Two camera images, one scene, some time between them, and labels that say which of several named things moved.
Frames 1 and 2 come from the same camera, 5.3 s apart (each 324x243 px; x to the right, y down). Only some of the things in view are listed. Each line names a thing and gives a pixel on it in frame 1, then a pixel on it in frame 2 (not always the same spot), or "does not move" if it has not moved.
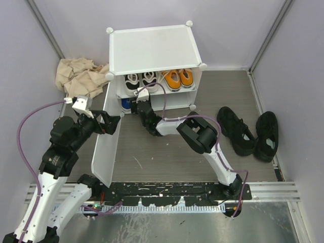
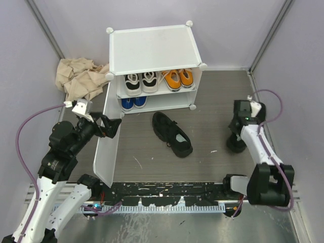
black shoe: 233,127 to 168,130
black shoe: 267,138 to 242,117
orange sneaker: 186,78 does not move
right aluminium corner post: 285,8 does not move
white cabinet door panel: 105,154 does not move
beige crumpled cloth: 80,77 does not move
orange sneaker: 172,79 does not move
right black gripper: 149,102 to 230,126
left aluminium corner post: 45,28 does not move
